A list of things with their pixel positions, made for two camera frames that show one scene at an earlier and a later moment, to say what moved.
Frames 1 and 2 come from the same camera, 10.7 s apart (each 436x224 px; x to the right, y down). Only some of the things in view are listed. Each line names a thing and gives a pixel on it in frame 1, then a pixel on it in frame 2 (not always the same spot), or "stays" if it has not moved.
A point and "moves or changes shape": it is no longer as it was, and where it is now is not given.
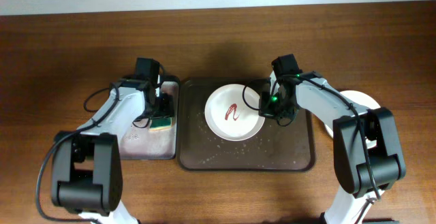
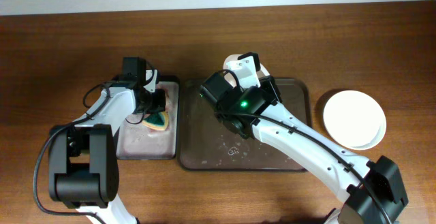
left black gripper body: (165, 107) -> (155, 102)
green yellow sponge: (160, 123) moves or changes shape
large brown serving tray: (276, 148) stays
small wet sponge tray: (144, 143) stays
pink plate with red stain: (232, 112) -> (229, 77)
